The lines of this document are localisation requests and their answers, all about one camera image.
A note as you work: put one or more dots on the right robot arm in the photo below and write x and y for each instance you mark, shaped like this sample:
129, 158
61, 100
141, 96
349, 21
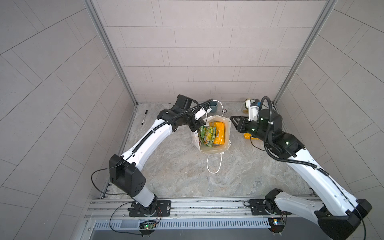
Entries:
338, 213

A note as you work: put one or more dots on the right controller board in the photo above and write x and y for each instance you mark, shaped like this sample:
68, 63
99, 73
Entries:
276, 225

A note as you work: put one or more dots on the controller board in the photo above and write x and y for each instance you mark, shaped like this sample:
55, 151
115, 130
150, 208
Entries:
148, 225
276, 225

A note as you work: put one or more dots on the white printed paper bag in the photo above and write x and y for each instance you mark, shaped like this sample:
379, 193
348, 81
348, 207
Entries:
216, 149

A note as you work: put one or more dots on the teal ceramic cup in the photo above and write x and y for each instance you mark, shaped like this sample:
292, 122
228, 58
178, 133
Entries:
214, 106

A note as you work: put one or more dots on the green snack bag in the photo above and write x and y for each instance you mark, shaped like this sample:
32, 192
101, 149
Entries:
210, 136
202, 135

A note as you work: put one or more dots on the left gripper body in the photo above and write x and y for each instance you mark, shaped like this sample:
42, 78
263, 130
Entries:
187, 120

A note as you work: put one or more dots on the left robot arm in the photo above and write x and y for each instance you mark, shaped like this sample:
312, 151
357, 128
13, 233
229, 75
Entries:
125, 170

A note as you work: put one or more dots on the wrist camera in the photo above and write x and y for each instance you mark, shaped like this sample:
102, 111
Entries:
202, 114
254, 110

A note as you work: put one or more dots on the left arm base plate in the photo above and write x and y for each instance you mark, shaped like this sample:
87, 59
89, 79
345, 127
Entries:
158, 208

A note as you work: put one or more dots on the yellow candy snack bag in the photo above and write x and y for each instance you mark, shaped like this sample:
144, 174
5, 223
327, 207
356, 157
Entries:
249, 136

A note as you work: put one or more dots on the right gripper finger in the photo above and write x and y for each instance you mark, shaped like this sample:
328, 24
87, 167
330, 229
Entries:
238, 119
241, 127

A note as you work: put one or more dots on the green beverage can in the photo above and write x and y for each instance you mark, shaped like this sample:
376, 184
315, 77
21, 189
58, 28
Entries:
245, 107

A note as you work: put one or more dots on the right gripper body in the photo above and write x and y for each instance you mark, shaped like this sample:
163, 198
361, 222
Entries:
256, 132

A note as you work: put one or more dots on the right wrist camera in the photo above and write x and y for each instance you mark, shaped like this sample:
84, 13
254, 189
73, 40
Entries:
254, 110

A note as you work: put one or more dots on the black marker pen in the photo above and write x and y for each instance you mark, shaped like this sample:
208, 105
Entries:
144, 117

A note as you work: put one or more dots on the aluminium mounting rail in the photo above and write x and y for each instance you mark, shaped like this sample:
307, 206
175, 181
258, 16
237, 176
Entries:
181, 208

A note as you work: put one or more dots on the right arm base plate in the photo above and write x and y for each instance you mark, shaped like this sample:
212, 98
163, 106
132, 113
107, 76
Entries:
259, 208

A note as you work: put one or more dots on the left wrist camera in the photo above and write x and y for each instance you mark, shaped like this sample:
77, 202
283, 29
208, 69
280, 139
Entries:
202, 114

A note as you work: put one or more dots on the left controller board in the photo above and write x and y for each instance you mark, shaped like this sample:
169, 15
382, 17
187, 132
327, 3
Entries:
148, 225

